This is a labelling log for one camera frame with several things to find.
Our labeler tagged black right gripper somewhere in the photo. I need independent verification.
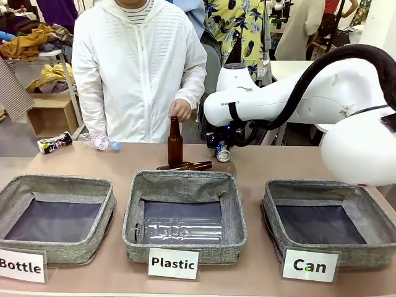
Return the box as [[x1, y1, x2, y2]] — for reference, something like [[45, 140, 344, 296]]
[[205, 122, 257, 149]]

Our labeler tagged blue Pocari Sweat can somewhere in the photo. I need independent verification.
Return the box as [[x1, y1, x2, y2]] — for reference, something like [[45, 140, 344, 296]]
[[215, 141, 231, 163]]

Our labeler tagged brown glass beer bottle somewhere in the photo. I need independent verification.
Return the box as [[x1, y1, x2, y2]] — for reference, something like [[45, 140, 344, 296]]
[[156, 160, 213, 171], [167, 115, 184, 170]]

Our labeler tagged pink-label blue-cap plastic bottle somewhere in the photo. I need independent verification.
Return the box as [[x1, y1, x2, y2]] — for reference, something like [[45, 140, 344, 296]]
[[77, 133, 121, 152]]

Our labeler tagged crushed black Pepsi can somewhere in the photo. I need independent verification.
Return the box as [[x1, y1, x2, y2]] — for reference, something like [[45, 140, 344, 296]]
[[37, 131, 74, 155]]

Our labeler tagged person's right forearm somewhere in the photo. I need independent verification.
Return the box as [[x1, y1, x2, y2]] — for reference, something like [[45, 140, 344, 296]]
[[71, 71, 109, 139]]

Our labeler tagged person's left forearm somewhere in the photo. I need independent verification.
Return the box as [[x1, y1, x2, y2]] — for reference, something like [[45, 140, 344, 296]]
[[176, 58, 208, 108]]

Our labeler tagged grey fabric plastic basket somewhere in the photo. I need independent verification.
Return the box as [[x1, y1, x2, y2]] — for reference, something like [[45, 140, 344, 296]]
[[123, 170, 248, 265]]

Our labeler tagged white Can label sign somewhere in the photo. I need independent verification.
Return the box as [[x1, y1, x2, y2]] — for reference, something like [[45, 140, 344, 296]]
[[282, 248, 340, 283]]

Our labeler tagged grey fabric can basket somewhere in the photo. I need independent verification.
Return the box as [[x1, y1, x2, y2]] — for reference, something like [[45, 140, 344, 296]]
[[261, 178, 396, 270]]

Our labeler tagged grey fabric bottle basket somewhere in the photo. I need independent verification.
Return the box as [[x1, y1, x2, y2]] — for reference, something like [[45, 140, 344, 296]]
[[0, 174, 118, 265]]

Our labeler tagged person's left hand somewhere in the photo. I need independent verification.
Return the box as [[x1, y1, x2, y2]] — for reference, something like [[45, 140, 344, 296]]
[[169, 98, 192, 122]]

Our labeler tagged grey hanging jacket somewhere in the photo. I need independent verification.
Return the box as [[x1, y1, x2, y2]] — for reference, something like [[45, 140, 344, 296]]
[[200, 27, 224, 93]]

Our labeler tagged white background table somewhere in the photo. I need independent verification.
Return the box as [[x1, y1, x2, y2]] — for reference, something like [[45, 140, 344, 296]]
[[268, 60, 324, 84]]

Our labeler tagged person in white jacket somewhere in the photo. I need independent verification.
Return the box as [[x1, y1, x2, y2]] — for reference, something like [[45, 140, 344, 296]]
[[71, 0, 208, 144]]

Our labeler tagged large clear plastic bottle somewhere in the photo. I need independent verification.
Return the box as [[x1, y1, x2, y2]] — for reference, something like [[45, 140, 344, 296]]
[[133, 216, 224, 245]]

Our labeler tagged yellow floral hanging shirt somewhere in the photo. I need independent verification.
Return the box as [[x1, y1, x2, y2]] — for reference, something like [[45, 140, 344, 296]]
[[204, 0, 270, 66]]

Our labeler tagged light blue hanging garment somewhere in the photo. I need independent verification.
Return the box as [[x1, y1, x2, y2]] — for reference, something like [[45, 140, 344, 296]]
[[173, 0, 207, 33]]

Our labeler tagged person in beige coat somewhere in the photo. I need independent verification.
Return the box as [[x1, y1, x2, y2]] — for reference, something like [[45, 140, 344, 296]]
[[274, 0, 326, 61]]

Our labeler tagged white Plastic label sign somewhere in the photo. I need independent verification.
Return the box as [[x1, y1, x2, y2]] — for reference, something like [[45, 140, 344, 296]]
[[147, 247, 200, 281]]

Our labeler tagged wooden box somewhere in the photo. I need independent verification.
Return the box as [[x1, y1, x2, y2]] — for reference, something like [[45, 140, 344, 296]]
[[27, 92, 80, 137]]

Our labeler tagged person in red shirt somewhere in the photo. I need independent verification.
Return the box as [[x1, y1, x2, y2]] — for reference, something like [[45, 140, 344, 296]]
[[324, 0, 341, 16]]

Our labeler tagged crumpled yellow cloth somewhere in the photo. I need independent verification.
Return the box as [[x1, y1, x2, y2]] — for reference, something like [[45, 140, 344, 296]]
[[26, 63, 77, 94]]

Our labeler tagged checked grey cloth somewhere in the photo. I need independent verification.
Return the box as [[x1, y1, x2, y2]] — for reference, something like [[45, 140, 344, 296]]
[[0, 57, 35, 123]]

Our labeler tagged pile of mixed clothes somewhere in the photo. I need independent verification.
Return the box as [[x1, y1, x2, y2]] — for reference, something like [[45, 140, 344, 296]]
[[0, 12, 75, 62]]

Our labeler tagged white Bottle label sign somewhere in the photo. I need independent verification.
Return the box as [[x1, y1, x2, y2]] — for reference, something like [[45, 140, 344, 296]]
[[0, 247, 47, 284]]

